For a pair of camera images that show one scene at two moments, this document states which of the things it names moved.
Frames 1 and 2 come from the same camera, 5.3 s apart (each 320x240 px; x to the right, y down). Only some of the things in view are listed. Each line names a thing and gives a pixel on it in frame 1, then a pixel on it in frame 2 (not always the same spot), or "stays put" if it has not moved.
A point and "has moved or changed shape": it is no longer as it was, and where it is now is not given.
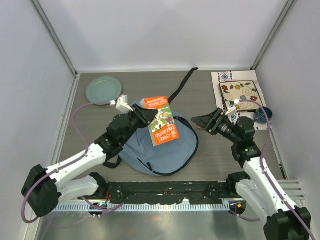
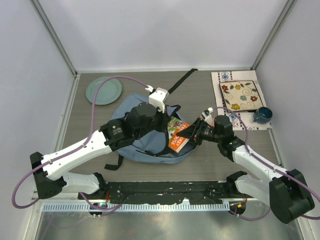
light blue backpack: (168, 158) has moved or changed shape
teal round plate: (103, 89) stays put
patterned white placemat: (220, 77) stays put
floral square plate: (242, 90) stays put
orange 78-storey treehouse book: (163, 129) has moved or changed shape
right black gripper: (211, 122) -> (194, 132)
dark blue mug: (259, 116) stays put
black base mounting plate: (197, 192) stays put
